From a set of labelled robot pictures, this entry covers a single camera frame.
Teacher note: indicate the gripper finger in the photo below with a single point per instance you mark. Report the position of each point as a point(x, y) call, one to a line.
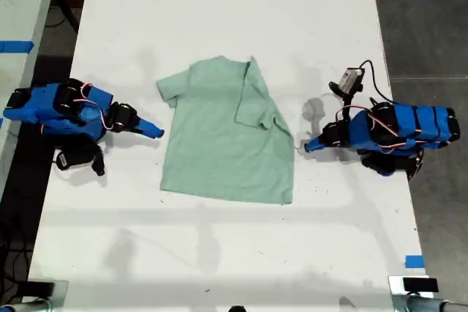
point(315, 149)
point(315, 142)
point(150, 125)
point(148, 133)

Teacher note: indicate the pale green T-shirt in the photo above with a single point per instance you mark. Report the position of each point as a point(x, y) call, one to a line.
point(219, 144)

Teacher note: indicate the blue and black arm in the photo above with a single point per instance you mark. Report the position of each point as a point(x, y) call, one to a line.
point(73, 114)
point(413, 127)

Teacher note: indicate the long blue tape strip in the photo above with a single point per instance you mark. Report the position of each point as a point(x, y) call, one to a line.
point(16, 46)

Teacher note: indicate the short blue tape piece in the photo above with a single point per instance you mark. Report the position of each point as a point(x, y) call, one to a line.
point(414, 261)

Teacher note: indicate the white side table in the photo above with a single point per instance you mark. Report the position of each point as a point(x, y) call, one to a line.
point(18, 5)

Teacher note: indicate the small black box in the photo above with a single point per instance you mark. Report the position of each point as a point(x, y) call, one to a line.
point(420, 284)
point(38, 289)

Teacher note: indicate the dark round object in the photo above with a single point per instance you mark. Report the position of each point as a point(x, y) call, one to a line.
point(237, 309)

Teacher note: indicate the black camera stalk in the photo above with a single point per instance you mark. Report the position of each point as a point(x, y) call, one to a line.
point(98, 166)
point(347, 98)

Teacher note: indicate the grey camera box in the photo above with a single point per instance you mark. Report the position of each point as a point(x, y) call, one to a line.
point(351, 79)

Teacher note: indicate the black camera box white label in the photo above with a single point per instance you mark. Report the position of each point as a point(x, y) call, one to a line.
point(78, 155)

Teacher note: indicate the silver metal bracket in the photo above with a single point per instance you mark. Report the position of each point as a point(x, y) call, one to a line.
point(396, 293)
point(60, 295)

